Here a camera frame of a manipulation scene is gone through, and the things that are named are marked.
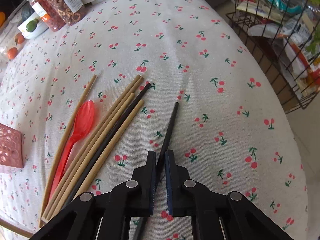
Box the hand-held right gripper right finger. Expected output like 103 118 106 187
164 150 293 240

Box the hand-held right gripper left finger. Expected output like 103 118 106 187
29 151 157 240

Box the black chopstick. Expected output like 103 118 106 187
61 82 152 208
132 102 180 240

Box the red plastic spoon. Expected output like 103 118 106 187
49 100 96 202

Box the pink utensil holder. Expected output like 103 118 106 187
0 123 25 174

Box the cherry print tablecloth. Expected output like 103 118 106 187
0 0 309 240

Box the glass jar with tangerines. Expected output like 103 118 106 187
0 25 26 61

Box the pile of snack packets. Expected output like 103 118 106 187
236 0 320 98

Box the clear jar of dried rings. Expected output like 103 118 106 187
41 0 88 26

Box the clear jar of red berries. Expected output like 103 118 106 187
23 0 66 32

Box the white pot with green knob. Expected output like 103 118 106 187
17 12 49 39

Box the black wire basket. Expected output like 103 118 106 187
226 0 320 115

